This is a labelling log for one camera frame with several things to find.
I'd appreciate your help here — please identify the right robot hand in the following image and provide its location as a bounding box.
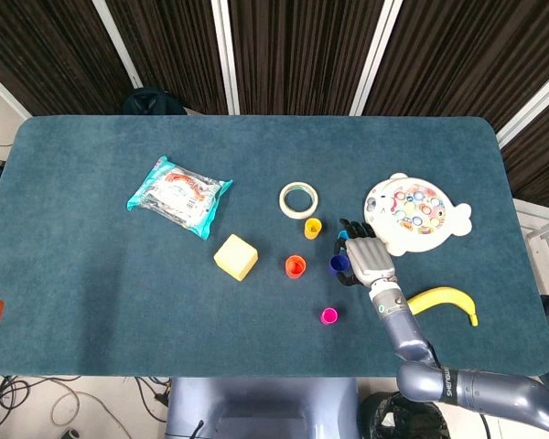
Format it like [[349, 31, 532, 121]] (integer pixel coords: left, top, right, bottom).
[[332, 218, 398, 290]]

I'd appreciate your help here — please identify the purple plastic cup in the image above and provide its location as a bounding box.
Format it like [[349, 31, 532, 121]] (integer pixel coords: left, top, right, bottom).
[[328, 254, 350, 276]]

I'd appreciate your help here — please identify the yellow plastic cup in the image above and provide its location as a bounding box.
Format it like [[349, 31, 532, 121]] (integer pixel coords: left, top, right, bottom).
[[303, 218, 324, 241]]

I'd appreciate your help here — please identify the white fish toy board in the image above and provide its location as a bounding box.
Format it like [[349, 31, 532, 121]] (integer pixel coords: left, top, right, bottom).
[[363, 172, 473, 257]]

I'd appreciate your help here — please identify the orange plastic cup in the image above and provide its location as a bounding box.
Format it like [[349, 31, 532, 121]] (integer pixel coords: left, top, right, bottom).
[[285, 254, 307, 279]]

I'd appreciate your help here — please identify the yellow banana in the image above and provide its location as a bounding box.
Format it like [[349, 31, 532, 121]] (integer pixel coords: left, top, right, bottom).
[[405, 286, 479, 327]]

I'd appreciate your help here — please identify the masking tape roll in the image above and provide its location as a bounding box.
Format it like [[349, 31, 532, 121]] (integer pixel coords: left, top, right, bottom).
[[278, 181, 319, 221]]

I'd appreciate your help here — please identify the yellow foam cube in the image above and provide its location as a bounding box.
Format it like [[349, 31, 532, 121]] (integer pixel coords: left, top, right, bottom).
[[213, 233, 259, 282]]

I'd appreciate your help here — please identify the black trash bag bin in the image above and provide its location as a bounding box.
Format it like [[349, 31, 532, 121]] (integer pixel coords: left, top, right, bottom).
[[359, 391, 452, 439]]

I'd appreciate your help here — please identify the blue-grey robot torso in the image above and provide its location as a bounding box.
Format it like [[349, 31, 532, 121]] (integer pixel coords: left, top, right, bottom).
[[164, 377, 362, 439]]

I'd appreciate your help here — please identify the teal snack bag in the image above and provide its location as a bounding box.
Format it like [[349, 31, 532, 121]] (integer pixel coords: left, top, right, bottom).
[[126, 155, 234, 241]]

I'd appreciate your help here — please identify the teal table cloth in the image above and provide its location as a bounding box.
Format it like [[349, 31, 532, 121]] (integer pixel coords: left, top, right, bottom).
[[0, 114, 549, 379]]

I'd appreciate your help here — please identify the black backpack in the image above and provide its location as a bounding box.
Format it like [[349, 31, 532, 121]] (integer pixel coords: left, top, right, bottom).
[[122, 87, 188, 116]]

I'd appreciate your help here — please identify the white partition post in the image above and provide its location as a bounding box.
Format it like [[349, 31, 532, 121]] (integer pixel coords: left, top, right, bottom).
[[496, 61, 549, 148], [350, 0, 404, 116], [0, 62, 32, 120], [210, 0, 242, 115], [91, 0, 144, 90]]

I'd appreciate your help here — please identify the grey floor cable loop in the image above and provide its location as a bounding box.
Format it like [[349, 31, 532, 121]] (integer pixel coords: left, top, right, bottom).
[[49, 379, 134, 439]]

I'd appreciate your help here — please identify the black floor cable bundle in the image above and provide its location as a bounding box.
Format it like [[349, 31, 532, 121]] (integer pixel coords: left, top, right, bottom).
[[0, 375, 42, 431]]

